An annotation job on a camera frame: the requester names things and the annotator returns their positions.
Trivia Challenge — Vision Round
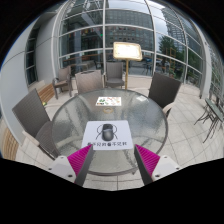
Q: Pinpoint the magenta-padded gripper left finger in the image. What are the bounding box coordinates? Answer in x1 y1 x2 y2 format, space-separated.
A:
46 143 95 187

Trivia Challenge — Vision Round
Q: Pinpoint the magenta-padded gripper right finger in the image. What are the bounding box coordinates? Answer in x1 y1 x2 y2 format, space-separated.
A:
133 143 182 186

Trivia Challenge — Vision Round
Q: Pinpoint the black computer mouse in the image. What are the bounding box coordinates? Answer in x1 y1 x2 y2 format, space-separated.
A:
101 123 116 142

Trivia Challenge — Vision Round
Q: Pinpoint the white printed mouse pad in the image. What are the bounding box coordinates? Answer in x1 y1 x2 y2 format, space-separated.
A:
81 119 134 151

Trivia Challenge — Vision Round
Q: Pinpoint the dark wicker chair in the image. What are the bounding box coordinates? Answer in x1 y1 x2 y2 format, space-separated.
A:
12 88 61 160
148 72 183 118

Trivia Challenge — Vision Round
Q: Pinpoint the green metal garden table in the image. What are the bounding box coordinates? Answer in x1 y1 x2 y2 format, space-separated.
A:
194 94 224 143

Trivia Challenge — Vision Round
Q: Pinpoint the colourful printed menu card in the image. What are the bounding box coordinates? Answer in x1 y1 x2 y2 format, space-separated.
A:
95 96 122 107

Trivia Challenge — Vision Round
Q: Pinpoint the gold-framed menu stand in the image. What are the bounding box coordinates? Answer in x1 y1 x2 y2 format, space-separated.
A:
112 41 144 90

